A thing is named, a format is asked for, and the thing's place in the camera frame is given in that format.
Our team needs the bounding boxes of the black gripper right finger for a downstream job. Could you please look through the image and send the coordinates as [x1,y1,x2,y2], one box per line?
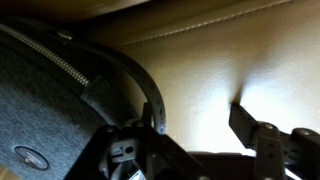
[228,103,320,180]

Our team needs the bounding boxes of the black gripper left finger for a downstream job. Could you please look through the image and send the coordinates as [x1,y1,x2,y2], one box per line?
[64,101,208,180]

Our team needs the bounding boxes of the black round bag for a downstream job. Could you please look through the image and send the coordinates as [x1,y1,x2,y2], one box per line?
[0,16,168,180]

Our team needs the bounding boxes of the brown leather sofa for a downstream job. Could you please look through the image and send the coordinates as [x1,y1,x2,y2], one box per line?
[0,0,320,180]

